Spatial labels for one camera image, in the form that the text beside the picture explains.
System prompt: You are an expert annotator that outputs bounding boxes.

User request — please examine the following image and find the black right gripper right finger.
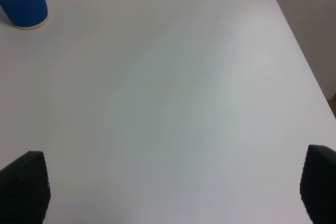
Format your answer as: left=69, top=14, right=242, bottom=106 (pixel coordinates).
left=300, top=145, right=335, bottom=223

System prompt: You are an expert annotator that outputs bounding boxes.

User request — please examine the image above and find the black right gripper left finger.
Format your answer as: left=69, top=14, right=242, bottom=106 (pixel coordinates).
left=1, top=151, right=50, bottom=224

